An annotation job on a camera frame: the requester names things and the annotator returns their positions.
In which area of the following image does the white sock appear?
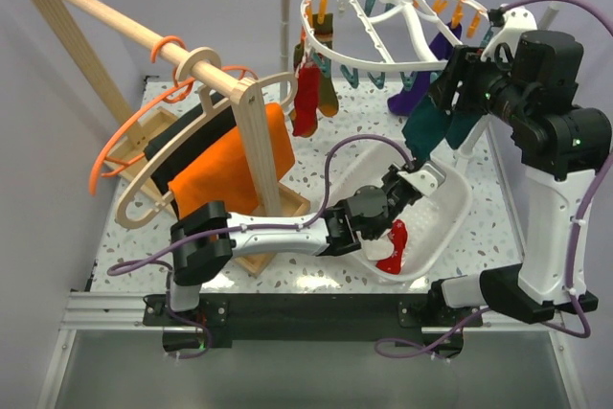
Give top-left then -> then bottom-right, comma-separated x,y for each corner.
361,235 -> 395,261

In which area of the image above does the dark green sock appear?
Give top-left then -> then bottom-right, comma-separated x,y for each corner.
445,112 -> 482,150
402,95 -> 451,164

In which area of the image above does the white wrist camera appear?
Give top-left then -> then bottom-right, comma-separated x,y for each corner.
482,7 -> 537,61
406,161 -> 446,197

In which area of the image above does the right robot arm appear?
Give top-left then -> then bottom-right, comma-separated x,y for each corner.
426,30 -> 612,326

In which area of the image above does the white clip sock hanger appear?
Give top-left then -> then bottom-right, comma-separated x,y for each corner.
296,0 -> 487,88

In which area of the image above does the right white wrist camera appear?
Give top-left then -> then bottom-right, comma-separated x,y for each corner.
482,7 -> 537,61

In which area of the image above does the white plastic basin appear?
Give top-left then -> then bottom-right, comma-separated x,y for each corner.
329,141 -> 472,284

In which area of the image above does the purple cable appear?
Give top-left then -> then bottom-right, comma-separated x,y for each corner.
106,134 -> 418,279
372,0 -> 613,360

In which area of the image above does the orange cloth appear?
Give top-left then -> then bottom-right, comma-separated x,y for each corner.
170,102 -> 295,218

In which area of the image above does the red santa sock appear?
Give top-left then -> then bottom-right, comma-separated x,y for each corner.
292,64 -> 320,137
375,219 -> 409,275

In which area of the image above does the purple sock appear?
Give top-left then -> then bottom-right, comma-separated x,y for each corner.
387,33 -> 454,117

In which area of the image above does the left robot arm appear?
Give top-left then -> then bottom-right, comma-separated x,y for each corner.
164,165 -> 429,325

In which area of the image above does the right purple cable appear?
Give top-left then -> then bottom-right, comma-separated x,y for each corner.
372,0 -> 613,360

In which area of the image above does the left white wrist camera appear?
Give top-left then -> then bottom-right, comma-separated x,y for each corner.
406,161 -> 446,197

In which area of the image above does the aluminium frame rail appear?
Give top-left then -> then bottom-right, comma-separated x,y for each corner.
35,284 -> 159,409

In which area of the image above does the orange plastic hanger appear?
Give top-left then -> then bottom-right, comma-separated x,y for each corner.
86,34 -> 260,195

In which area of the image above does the wooden clothes rack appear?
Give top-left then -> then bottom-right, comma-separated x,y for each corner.
3,0 -> 310,279

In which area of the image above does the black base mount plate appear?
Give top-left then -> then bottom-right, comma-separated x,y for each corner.
143,293 -> 470,352

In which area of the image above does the striped olive sock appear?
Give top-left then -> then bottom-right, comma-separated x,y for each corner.
313,12 -> 339,118
292,29 -> 310,79

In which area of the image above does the wooden hanger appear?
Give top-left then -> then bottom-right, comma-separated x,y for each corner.
115,47 -> 298,229

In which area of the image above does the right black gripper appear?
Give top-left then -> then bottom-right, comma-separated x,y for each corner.
427,43 -> 532,125

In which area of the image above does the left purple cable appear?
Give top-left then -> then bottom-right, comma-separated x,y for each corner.
106,134 -> 418,279

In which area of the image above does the black cloth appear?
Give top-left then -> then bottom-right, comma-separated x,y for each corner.
142,102 -> 236,212

